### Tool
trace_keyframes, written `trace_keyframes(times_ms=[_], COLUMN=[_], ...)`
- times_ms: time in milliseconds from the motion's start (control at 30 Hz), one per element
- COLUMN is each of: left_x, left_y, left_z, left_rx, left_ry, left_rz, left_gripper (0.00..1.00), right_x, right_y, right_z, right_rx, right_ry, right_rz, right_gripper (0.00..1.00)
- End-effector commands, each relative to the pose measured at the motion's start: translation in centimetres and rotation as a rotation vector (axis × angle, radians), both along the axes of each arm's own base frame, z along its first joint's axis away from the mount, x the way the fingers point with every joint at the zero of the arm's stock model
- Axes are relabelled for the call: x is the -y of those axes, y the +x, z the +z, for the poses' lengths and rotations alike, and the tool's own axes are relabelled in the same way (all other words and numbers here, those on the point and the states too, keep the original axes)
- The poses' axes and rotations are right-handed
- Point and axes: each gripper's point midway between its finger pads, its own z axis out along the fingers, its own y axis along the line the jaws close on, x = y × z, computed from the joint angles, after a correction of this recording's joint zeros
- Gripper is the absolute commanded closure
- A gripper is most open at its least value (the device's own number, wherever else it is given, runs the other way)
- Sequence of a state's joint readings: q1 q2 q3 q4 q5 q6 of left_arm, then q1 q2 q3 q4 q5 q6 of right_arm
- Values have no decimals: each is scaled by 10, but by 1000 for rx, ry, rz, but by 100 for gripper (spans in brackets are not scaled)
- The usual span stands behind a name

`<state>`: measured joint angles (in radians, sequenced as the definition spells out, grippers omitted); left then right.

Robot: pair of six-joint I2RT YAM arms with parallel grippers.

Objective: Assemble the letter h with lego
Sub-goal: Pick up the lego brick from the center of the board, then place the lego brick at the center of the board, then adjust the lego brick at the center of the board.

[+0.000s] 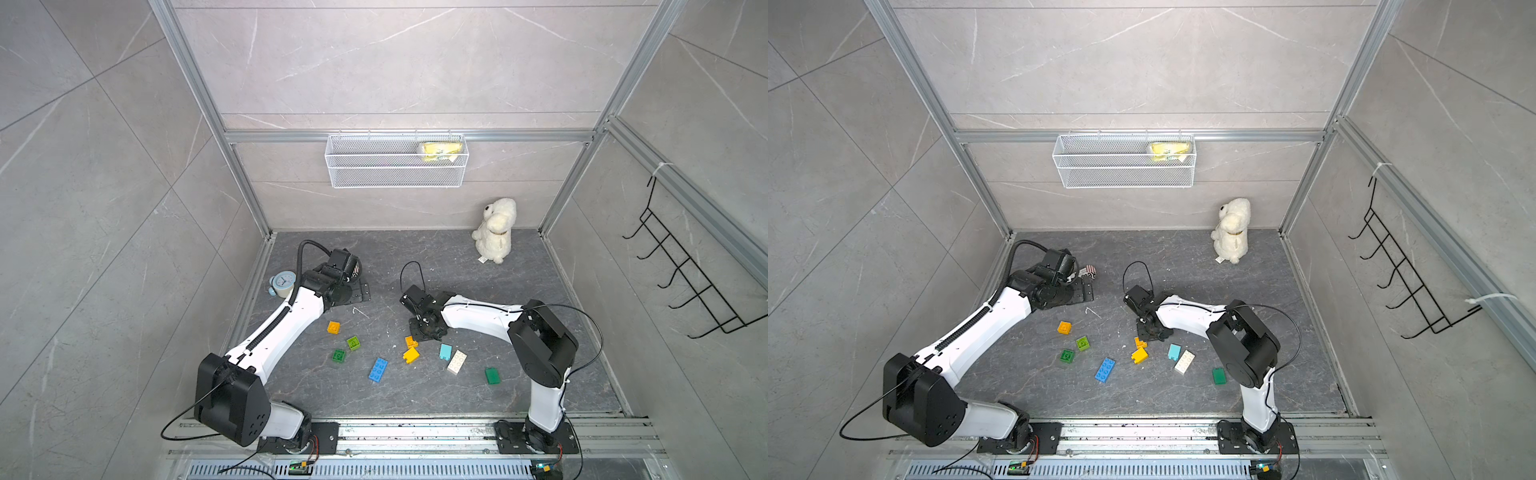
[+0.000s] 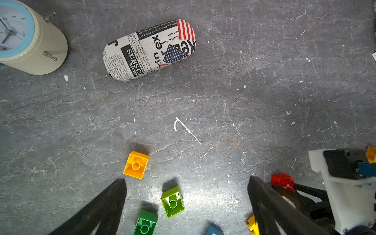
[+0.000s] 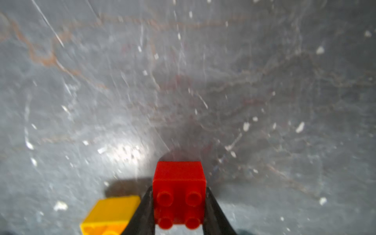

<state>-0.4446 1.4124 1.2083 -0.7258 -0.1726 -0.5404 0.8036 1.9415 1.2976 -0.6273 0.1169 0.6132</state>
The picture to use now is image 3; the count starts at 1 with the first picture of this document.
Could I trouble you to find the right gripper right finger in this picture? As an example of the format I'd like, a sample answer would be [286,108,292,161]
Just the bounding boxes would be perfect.
[202,187,237,235]

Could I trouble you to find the small yellow lego brick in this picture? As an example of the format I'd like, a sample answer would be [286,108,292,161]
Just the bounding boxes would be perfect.
[80,195,141,235]

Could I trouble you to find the red lego brick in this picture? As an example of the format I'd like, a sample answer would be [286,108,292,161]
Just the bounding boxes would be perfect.
[152,161,207,230]

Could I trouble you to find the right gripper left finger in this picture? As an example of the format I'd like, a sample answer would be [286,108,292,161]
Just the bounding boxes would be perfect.
[121,186,155,235]

